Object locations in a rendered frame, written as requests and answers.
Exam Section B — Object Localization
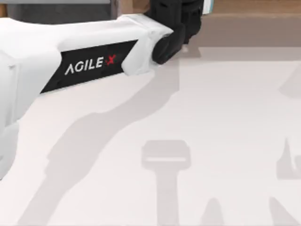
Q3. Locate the white and teal book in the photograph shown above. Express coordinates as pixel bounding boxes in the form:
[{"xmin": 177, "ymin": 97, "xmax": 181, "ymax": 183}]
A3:
[{"xmin": 202, "ymin": 0, "xmax": 215, "ymax": 16}]

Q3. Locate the wooden cupboard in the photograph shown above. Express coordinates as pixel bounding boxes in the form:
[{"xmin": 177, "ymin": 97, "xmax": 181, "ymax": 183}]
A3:
[{"xmin": 131, "ymin": 0, "xmax": 301, "ymax": 48}]

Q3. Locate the grey cabinet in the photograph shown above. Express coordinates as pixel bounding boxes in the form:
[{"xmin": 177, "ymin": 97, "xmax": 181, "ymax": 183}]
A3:
[{"xmin": 6, "ymin": 0, "xmax": 119, "ymax": 24}]

